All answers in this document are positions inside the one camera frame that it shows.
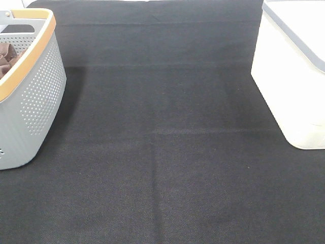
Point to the black table cloth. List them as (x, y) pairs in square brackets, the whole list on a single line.
[(162, 135)]

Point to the grey perforated laundry basket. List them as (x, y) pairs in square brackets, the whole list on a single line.
[(32, 89)]

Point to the white plastic storage basket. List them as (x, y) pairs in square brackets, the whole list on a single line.
[(288, 69)]

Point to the brown towels in basket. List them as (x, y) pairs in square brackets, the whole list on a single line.
[(9, 57)]

